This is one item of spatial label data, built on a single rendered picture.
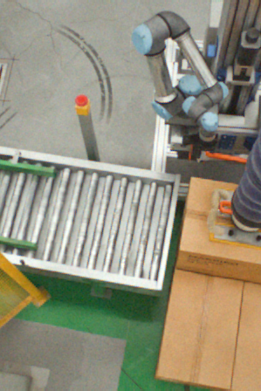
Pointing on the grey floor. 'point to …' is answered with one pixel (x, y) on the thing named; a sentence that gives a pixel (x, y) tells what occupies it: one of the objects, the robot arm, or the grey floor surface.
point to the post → (87, 132)
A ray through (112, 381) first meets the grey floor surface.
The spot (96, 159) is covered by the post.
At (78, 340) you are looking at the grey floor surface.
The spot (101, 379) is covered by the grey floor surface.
